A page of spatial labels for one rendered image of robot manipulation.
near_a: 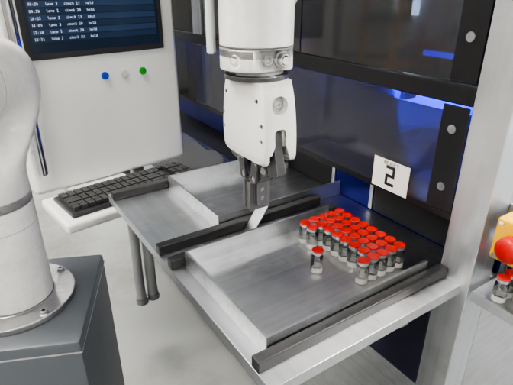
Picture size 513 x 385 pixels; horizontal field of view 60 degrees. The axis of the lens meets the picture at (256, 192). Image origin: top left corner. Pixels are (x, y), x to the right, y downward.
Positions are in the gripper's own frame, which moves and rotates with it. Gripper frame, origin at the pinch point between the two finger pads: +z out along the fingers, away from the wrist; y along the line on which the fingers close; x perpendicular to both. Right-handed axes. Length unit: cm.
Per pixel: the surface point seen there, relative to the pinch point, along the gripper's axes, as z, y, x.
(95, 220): 31, 64, 8
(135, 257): 69, 101, -11
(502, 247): 10.2, -17.6, -31.4
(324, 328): 20.4, -7.7, -6.7
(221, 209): 22.1, 36.2, -14.0
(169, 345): 110, 92, -18
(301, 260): 22.1, 10.0, -16.5
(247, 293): 22.1, 7.0, -2.8
